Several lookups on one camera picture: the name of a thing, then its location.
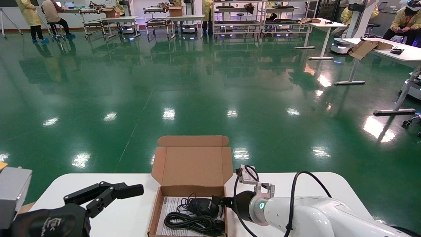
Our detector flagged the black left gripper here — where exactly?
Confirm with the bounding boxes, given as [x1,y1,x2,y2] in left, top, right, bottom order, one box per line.
[9,181,144,237]

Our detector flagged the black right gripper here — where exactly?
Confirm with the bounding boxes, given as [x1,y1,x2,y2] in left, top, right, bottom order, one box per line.
[211,190,261,225]

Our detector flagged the brown cardboard storage box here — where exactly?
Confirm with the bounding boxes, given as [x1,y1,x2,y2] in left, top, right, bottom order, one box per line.
[147,135,234,237]

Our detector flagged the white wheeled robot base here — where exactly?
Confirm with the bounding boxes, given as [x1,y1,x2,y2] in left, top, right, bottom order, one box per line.
[400,72,421,101]
[180,22,199,34]
[118,23,136,36]

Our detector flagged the cardboard box with open flap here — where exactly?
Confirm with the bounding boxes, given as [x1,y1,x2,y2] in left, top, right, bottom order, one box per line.
[348,39,393,60]

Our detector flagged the black computer mouse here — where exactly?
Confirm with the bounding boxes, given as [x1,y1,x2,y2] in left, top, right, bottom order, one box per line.
[187,198,220,218]

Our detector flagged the white printed paper sheet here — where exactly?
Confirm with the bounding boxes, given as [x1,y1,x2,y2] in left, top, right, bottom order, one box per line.
[156,196,227,237]

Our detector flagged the brown cardboard piece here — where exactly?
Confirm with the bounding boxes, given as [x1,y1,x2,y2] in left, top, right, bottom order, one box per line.
[18,202,36,214]

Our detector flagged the metal shelf cart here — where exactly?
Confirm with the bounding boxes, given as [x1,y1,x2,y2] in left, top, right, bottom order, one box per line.
[143,5,172,37]
[79,7,106,39]

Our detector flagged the white metal shelving rack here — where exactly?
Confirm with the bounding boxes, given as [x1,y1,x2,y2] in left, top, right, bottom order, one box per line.
[265,0,312,35]
[212,0,267,36]

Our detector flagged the white work table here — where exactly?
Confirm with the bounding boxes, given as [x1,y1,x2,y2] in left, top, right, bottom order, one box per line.
[165,14,206,37]
[294,18,348,61]
[102,16,142,39]
[334,37,421,116]

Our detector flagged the person in tan shirt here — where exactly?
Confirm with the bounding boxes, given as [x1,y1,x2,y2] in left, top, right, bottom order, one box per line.
[40,0,77,39]

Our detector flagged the person in yellow coat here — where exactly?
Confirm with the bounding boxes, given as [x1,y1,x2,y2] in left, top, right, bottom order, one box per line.
[201,0,215,34]
[15,0,50,44]
[332,5,379,37]
[383,0,421,46]

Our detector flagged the swivel stool with casters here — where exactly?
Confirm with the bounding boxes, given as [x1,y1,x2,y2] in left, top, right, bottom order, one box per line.
[402,115,421,138]

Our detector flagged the white wheeled robot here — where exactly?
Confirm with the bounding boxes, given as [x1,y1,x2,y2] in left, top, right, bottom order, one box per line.
[330,0,379,55]

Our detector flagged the black coiled mouse cable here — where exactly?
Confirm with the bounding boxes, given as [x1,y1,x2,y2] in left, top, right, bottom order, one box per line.
[163,193,226,236]

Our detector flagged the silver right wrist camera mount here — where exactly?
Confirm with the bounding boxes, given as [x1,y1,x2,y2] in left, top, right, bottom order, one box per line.
[237,164,276,199]

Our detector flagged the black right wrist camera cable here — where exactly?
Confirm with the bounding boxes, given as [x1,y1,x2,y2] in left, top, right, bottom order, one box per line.
[233,164,333,237]

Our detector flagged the grey left wrist camera housing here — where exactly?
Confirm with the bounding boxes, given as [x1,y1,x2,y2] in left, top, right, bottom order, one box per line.
[0,166,33,230]

